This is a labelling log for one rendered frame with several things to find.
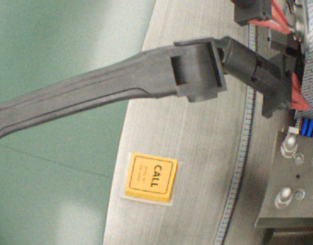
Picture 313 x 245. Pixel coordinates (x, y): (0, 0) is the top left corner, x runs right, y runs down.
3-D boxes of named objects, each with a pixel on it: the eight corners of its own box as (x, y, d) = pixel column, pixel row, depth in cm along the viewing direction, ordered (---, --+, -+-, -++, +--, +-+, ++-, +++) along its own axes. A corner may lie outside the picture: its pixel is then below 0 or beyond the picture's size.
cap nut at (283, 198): (276, 190, 133) (281, 179, 129) (293, 190, 132) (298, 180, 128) (272, 208, 131) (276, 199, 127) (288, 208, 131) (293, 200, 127)
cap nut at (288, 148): (281, 137, 137) (285, 125, 133) (298, 140, 137) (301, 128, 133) (279, 157, 135) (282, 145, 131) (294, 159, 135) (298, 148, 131)
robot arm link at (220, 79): (194, 104, 125) (179, 42, 123) (157, 97, 135) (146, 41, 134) (261, 86, 129) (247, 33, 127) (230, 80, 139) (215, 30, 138)
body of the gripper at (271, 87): (268, 121, 133) (235, 101, 130) (271, 66, 137) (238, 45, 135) (287, 109, 128) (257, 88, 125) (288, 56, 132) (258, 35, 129)
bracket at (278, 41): (261, 80, 156) (268, 0, 129) (288, 88, 156) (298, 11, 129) (259, 104, 154) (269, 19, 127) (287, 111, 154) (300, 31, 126)
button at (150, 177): (132, 157, 150) (132, 150, 148) (178, 165, 149) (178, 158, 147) (124, 196, 147) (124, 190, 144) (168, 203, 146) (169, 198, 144)
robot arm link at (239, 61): (220, 65, 125) (230, 33, 125) (199, 63, 131) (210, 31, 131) (256, 87, 127) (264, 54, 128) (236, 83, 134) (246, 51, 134)
